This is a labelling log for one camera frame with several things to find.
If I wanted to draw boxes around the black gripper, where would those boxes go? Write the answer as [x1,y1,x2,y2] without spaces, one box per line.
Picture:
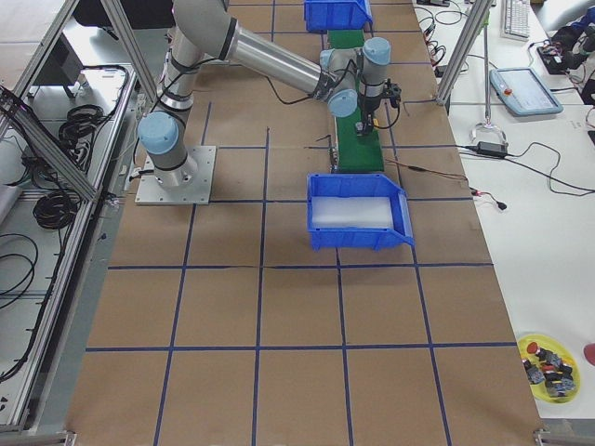
[360,96,382,136]

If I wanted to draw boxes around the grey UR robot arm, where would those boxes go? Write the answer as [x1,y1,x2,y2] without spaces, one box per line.
[138,1,401,188]

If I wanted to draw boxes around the green conveyor belt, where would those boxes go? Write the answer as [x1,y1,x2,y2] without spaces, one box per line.
[327,30,384,174]

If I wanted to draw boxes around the blue plastic bin near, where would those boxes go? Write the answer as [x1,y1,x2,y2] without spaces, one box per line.
[307,174,415,250]

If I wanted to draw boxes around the blue plastic bin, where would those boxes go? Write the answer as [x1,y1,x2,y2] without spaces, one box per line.
[303,0,374,33]
[307,174,415,250]

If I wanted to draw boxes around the blue plastic bin far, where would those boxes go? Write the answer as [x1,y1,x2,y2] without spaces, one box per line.
[303,0,374,33]

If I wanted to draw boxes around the metal reacher pole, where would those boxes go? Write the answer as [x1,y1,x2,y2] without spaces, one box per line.
[470,15,507,144]

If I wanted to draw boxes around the black power brick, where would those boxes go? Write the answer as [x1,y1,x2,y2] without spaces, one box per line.
[476,141,509,158]

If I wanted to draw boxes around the robot teach pendant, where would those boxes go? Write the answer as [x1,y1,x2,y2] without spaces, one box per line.
[489,67,563,117]

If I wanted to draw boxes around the white keyboard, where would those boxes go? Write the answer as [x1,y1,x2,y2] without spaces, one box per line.
[500,0,531,41]

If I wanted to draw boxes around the yellow plate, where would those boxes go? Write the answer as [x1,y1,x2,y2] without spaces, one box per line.
[517,334,581,404]

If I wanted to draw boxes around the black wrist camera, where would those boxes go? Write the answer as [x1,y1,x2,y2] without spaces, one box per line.
[384,83,402,110]

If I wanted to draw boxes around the aluminium frame post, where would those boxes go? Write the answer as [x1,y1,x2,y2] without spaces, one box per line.
[435,0,492,106]

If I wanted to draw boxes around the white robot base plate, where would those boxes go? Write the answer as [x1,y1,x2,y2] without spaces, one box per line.
[135,146,217,205]

